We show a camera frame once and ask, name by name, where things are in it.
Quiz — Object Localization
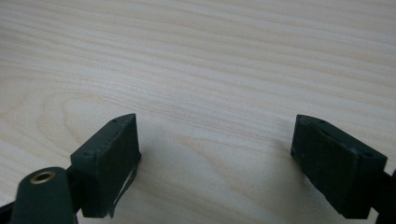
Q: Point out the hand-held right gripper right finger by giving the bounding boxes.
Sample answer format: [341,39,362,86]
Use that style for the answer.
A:
[290,114,389,220]

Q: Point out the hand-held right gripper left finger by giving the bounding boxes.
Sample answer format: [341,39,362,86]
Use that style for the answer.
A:
[70,113,142,218]

